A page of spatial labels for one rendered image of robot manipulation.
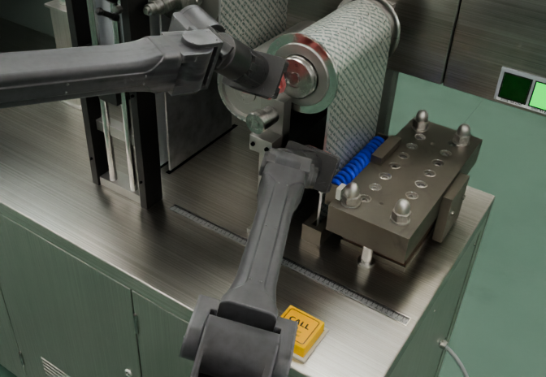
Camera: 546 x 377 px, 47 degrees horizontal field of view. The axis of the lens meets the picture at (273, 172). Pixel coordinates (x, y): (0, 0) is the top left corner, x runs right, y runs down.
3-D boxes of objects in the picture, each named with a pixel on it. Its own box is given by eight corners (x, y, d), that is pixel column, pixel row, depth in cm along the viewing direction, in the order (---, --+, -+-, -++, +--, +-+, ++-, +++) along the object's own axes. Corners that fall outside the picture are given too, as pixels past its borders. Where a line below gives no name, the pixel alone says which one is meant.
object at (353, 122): (318, 192, 121) (327, 109, 111) (372, 140, 138) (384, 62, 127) (320, 193, 121) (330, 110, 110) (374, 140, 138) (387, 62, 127)
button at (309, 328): (267, 339, 107) (268, 329, 105) (289, 313, 112) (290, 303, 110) (303, 358, 104) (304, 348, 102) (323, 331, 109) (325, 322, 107)
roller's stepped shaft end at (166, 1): (139, 18, 110) (137, 0, 108) (162, 7, 114) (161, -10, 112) (153, 22, 108) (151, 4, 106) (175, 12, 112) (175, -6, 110)
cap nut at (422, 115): (409, 128, 139) (412, 110, 137) (415, 121, 142) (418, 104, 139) (424, 133, 138) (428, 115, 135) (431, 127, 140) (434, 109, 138)
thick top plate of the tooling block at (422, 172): (325, 229, 120) (328, 204, 116) (409, 138, 147) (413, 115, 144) (403, 264, 113) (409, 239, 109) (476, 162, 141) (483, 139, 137)
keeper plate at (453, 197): (431, 239, 128) (442, 196, 121) (449, 214, 135) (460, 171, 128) (443, 244, 127) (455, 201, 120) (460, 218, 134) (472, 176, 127)
